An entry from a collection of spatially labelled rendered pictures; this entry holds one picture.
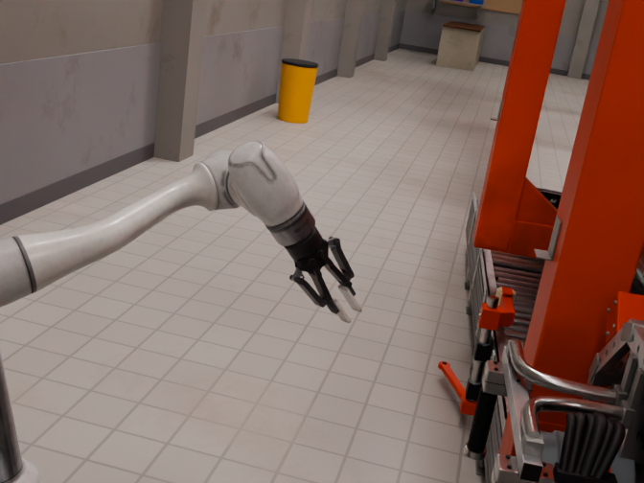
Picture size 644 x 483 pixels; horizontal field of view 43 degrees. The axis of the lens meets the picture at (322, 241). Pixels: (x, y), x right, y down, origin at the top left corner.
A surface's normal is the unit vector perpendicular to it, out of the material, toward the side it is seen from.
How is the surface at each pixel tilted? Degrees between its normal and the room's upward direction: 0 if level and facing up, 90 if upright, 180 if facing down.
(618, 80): 90
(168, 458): 0
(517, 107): 90
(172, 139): 90
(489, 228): 90
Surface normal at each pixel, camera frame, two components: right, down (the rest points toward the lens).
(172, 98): -0.23, 0.28
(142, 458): 0.14, -0.94
